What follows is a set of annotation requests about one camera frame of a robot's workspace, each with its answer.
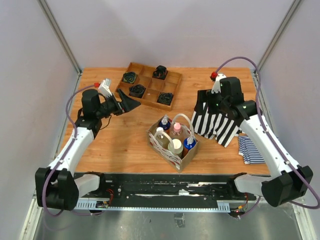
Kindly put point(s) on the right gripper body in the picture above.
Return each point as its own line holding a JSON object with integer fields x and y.
{"x": 215, "y": 99}

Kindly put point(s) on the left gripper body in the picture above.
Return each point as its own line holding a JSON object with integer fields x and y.
{"x": 119, "y": 106}

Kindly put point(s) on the black white striped cloth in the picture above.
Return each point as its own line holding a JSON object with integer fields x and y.
{"x": 217, "y": 125}

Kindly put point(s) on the wooden compartment tray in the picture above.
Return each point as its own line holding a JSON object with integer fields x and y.
{"x": 153, "y": 86}

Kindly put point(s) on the pink cap bottle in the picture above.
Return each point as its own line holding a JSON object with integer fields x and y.
{"x": 176, "y": 130}

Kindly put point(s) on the watermelon print canvas bag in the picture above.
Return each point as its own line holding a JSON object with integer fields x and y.
{"x": 179, "y": 164}

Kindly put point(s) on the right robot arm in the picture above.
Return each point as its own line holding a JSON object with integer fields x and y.
{"x": 288, "y": 180}

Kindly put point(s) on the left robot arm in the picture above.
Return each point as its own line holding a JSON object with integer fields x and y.
{"x": 56, "y": 187}

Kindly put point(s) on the dark rolled sock centre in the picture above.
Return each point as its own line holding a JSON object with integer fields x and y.
{"x": 137, "y": 91}

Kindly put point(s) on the dark rolled sock green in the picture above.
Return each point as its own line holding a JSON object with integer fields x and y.
{"x": 129, "y": 77}

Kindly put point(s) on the dark rolled sock right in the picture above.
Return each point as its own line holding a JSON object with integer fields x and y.
{"x": 165, "y": 98}

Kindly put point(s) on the dark rolled sock orange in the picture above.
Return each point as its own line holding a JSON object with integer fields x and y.
{"x": 160, "y": 72}

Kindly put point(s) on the white cap clear bottle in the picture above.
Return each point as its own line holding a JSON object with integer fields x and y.
{"x": 162, "y": 140}

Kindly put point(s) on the blue spray bottle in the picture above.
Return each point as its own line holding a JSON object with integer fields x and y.
{"x": 188, "y": 144}

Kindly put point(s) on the blue white striped cloth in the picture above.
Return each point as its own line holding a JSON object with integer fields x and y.
{"x": 248, "y": 151}

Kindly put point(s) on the large cream lid bottle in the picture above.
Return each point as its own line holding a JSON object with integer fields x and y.
{"x": 176, "y": 147}

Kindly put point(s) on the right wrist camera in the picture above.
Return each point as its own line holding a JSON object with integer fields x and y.
{"x": 216, "y": 88}

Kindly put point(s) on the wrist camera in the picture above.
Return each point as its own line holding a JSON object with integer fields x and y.
{"x": 216, "y": 88}
{"x": 104, "y": 88}

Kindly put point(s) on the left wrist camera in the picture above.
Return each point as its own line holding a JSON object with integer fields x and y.
{"x": 104, "y": 88}

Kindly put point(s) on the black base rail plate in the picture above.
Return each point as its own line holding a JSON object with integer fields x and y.
{"x": 168, "y": 191}

